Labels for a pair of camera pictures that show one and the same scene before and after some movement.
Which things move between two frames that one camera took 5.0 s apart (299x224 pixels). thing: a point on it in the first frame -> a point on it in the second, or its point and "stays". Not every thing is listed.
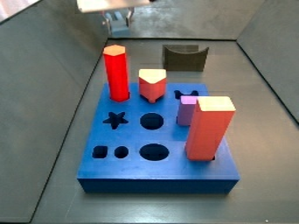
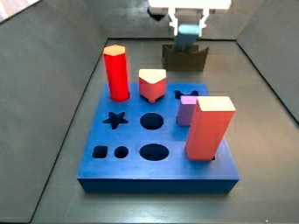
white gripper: [101, 5] -> [192, 4]
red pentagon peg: [152, 84] stays
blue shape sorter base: [135, 147] stays
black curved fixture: [184, 61] stays
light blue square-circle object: [118, 23] -> [187, 37]
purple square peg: [187, 110] stays
